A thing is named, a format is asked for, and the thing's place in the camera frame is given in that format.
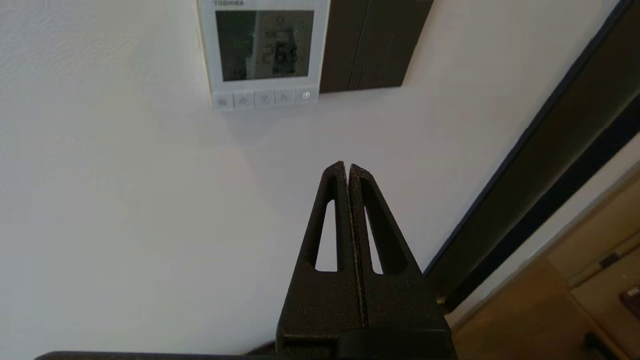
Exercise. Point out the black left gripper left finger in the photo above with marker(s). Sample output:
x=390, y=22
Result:
x=320, y=310

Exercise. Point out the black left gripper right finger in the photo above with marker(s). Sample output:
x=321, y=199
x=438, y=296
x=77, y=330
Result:
x=400, y=305

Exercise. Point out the white wall thermostat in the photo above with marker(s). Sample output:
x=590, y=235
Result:
x=265, y=45

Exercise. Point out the grey door frame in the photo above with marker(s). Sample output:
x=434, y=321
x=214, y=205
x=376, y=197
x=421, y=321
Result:
x=575, y=235

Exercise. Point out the bronze glass panel black frame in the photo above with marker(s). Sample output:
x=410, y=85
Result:
x=550, y=165

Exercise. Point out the dark grey switch panel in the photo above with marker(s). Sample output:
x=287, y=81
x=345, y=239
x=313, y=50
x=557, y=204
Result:
x=370, y=45

